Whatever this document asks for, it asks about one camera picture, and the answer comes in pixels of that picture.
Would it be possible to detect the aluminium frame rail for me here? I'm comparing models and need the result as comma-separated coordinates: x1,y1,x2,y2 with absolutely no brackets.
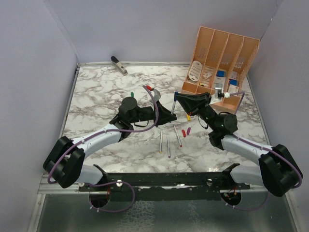
38,174,266,194

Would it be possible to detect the orange desk organizer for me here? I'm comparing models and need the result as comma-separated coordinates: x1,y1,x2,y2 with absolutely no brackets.
181,27,260,113

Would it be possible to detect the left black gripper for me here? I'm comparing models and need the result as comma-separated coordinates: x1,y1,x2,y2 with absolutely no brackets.
130,101,177,128

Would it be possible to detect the purple tipped pen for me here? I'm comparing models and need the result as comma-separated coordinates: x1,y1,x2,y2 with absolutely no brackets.
167,134,171,159

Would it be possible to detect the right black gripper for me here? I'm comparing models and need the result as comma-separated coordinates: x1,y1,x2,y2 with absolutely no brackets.
175,92,218,131

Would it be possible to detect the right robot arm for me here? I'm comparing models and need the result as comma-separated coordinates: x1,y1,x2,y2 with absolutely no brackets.
174,93,303,197

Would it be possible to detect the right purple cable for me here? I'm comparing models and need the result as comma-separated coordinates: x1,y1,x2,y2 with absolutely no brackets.
226,91,304,212

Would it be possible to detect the black grey stapler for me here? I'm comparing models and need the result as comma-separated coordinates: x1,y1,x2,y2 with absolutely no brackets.
111,56,127,76

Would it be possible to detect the white oval item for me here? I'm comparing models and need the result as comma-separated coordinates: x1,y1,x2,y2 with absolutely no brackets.
188,60,202,82

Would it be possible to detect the red tipped pen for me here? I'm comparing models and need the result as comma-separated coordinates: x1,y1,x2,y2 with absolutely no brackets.
173,125,183,147

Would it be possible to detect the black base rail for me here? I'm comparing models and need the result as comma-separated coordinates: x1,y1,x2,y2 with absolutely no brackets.
79,171,250,202

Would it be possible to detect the blue pen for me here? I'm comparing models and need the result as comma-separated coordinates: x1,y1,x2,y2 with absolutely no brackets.
171,95,176,114

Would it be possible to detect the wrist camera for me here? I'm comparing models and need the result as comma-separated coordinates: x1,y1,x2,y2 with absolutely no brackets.
147,89,161,106
214,83,231,100

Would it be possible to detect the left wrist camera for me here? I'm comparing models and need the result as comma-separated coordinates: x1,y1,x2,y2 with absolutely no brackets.
147,89,161,106

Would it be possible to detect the yellow pen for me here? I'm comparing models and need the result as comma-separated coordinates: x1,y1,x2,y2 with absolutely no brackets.
159,130,163,153

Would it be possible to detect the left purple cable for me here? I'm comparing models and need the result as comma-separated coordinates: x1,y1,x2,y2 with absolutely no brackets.
47,85,160,213

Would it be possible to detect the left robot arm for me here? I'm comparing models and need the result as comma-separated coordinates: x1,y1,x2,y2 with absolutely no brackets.
43,97,177,191

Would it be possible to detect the purple cable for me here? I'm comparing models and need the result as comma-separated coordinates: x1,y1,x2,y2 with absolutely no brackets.
47,85,160,213
226,91,304,212

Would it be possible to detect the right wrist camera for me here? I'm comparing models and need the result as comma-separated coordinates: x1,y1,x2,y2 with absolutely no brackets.
214,83,231,100

